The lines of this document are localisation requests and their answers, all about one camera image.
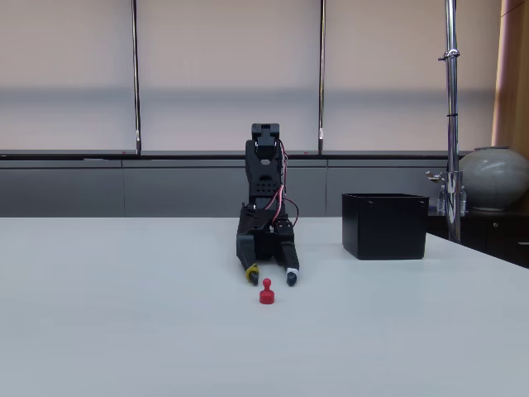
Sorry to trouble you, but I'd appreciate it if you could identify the red pawn-shaped piece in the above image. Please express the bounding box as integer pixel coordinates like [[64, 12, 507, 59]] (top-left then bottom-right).
[[259, 278, 277, 305]]

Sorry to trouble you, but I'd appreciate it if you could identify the black open box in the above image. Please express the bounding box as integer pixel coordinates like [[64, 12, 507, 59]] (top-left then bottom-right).
[[341, 193, 430, 261]]

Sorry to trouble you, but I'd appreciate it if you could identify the dark window mullion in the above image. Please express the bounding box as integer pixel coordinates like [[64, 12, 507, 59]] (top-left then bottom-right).
[[131, 0, 143, 156], [317, 0, 328, 155]]

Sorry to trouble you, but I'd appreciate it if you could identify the dark wooden sideboard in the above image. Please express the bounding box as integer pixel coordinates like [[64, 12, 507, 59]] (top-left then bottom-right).
[[427, 208, 529, 269]]

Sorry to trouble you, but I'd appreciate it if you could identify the chrome stand pole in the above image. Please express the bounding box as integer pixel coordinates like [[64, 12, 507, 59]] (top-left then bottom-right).
[[425, 0, 464, 244]]

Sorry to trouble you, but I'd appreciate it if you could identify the round grey ceramic vase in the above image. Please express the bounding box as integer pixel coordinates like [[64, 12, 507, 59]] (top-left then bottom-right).
[[458, 145, 529, 213]]

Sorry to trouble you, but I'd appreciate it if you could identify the red white servo cable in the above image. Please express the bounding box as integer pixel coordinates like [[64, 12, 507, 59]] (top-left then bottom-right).
[[264, 139, 300, 227]]

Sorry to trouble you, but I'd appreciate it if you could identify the grey low wall cabinet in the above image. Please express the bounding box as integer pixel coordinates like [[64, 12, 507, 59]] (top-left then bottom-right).
[[0, 149, 460, 219]]

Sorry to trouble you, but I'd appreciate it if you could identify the brown wooden wall panel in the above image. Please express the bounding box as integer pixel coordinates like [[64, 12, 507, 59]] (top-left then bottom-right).
[[490, 0, 529, 151]]

